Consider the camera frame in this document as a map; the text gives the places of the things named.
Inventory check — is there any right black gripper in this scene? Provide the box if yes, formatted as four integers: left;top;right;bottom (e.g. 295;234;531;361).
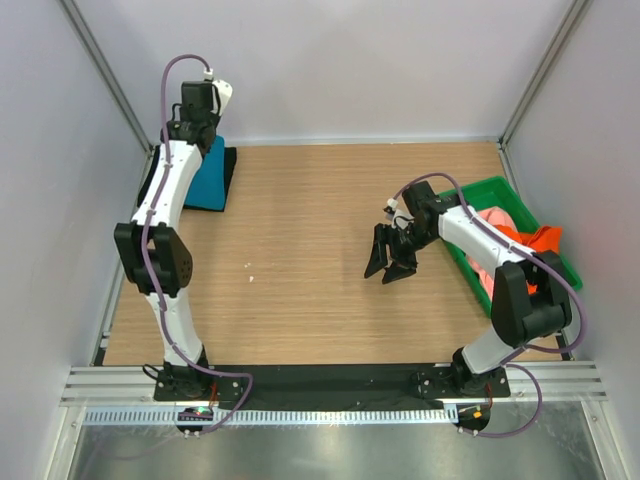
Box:
364;222;436;285

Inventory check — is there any blue t shirt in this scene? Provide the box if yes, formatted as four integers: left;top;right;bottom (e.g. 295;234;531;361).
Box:
184;136;226;212

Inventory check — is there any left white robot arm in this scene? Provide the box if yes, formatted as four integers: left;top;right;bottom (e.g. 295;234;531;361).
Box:
114;80;223;401

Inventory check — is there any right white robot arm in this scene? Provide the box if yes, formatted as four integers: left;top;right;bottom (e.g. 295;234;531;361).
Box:
364;180;572;396

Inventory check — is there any pink t shirt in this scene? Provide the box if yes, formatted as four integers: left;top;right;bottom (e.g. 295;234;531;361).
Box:
466;206;520;301

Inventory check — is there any green plastic bin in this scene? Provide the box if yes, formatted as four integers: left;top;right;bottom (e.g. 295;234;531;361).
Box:
439;174;585;316

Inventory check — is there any orange t shirt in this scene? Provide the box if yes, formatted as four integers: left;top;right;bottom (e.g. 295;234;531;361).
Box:
494;223;565;294

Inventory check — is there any folded black t shirt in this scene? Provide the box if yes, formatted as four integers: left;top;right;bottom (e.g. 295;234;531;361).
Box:
137;144;239;214

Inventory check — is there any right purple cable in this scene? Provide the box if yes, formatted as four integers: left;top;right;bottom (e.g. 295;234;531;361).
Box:
392;172;586;441

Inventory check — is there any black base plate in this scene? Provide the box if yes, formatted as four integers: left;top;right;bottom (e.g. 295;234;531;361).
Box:
142;363;510;412

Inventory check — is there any aluminium frame rail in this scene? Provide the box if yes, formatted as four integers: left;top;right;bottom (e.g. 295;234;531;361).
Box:
60;361;608;407

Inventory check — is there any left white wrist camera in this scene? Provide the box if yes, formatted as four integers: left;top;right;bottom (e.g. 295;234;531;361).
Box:
204;67;233;116

